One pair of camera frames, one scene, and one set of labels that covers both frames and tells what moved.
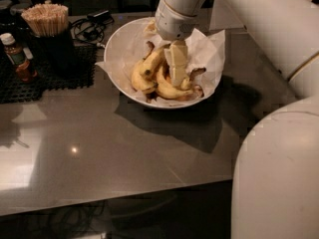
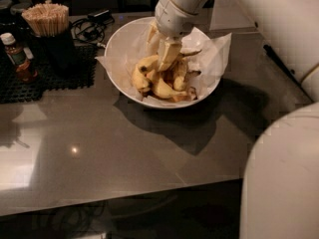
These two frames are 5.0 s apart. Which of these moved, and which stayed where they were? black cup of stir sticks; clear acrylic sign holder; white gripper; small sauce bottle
Moved: white gripper
Stayed: black cup of stir sticks; small sauce bottle; clear acrylic sign holder
